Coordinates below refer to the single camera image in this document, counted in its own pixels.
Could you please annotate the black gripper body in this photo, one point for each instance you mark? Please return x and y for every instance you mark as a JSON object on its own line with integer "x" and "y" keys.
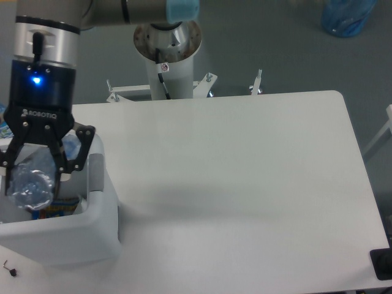
{"x": 40, "y": 104}

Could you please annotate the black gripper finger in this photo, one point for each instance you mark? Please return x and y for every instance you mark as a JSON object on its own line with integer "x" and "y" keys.
{"x": 9, "y": 157}
{"x": 65, "y": 166}

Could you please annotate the clear plastic water bottle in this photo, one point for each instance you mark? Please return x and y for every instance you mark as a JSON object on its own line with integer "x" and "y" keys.
{"x": 32, "y": 182}

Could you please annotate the white paper tissue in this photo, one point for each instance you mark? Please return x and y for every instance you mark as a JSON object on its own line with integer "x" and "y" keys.
{"x": 81, "y": 205}

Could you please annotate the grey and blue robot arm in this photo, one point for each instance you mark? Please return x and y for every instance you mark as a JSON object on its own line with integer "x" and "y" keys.
{"x": 62, "y": 22}

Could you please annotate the white plastic trash can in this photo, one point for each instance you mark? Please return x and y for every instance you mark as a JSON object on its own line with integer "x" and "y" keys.
{"x": 92, "y": 235}

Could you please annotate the blue labelled bottle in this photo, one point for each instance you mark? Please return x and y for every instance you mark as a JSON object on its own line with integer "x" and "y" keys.
{"x": 5, "y": 131}

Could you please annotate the blue yellow snack wrapper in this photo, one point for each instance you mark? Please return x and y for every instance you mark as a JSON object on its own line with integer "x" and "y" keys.
{"x": 58, "y": 208}

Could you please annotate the blue plastic bag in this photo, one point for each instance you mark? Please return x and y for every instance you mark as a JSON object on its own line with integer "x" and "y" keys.
{"x": 346, "y": 18}

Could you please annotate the black device at table edge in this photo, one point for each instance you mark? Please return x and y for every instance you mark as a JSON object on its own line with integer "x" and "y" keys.
{"x": 381, "y": 260}

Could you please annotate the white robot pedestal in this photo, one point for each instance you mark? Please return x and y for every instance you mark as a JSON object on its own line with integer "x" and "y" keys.
{"x": 168, "y": 48}

